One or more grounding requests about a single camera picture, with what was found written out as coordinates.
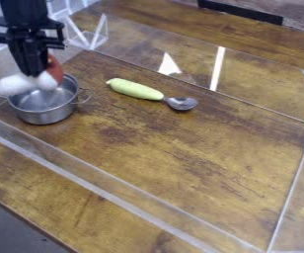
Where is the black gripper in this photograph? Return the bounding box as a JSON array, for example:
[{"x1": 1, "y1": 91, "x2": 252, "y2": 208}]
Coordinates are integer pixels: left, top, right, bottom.
[{"x1": 0, "y1": 0, "x2": 64, "y2": 77}]

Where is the red and white plush mushroom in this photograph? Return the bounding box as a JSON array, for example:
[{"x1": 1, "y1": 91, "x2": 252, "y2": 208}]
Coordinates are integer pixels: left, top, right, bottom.
[{"x1": 0, "y1": 54, "x2": 62, "y2": 97}]

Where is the silver metal pot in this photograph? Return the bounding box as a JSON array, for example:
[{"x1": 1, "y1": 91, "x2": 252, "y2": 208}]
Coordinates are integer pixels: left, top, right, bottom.
[{"x1": 6, "y1": 74, "x2": 89, "y2": 126}]

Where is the black bar in background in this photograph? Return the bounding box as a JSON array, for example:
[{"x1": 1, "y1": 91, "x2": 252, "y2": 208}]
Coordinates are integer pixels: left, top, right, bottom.
[{"x1": 196, "y1": 0, "x2": 283, "y2": 26}]

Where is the spoon with green handle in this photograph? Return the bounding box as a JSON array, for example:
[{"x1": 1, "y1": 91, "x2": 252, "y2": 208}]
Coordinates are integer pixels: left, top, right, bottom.
[{"x1": 105, "y1": 78, "x2": 197, "y2": 111}]

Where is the clear acrylic enclosure wall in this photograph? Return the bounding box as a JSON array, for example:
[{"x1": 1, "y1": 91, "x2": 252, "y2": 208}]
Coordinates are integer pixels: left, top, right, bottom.
[{"x1": 0, "y1": 0, "x2": 304, "y2": 253}]

